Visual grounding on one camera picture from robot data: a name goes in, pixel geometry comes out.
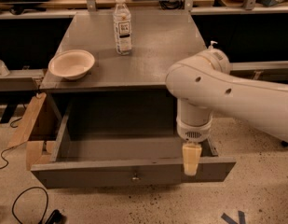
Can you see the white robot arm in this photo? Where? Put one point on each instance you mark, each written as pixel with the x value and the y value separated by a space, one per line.
pixel 202 84

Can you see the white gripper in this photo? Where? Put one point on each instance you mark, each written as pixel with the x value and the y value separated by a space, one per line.
pixel 193 132

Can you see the notched wooden block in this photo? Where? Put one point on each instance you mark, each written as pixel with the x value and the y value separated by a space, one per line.
pixel 38 152

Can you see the small pump dispenser bottle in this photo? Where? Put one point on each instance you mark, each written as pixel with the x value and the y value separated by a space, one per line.
pixel 212 44

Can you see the grey top drawer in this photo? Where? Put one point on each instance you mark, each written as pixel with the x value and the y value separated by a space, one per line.
pixel 81 158

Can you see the grey drawer cabinet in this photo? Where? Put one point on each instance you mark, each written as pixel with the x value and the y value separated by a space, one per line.
pixel 126 94

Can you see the white paper bowl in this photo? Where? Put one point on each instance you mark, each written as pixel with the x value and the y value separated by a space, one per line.
pixel 71 64

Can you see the clear plastic water bottle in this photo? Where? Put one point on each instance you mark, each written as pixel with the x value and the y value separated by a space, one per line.
pixel 122 28

